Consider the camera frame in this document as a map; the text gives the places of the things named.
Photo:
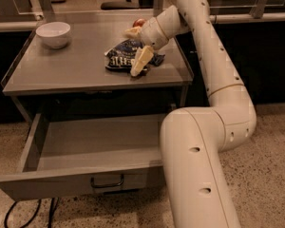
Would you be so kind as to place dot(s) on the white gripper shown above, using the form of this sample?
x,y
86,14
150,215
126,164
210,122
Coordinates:
x,y
151,34

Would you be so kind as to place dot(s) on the blue Kettle chip bag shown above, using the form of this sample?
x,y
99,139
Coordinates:
x,y
120,56

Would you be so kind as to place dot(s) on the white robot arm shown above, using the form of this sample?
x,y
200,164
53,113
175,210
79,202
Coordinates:
x,y
192,137

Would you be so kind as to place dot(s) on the open grey top drawer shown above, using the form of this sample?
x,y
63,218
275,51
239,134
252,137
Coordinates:
x,y
61,156

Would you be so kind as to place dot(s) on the red soda can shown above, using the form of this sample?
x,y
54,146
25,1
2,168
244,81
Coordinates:
x,y
138,22

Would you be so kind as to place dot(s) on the small blue snack bar wrapper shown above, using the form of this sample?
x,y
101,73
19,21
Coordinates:
x,y
156,60

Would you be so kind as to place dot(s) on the black office chair base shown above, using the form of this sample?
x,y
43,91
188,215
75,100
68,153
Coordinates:
x,y
120,5

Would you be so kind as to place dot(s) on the grey metal cabinet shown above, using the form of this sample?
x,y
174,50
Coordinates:
x,y
80,66

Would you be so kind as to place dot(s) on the white ceramic bowl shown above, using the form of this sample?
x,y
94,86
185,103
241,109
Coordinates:
x,y
54,34

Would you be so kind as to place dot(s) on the dark counter with rail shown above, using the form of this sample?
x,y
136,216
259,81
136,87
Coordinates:
x,y
258,53

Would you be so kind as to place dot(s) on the black drawer handle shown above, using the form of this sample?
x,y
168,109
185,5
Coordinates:
x,y
106,181

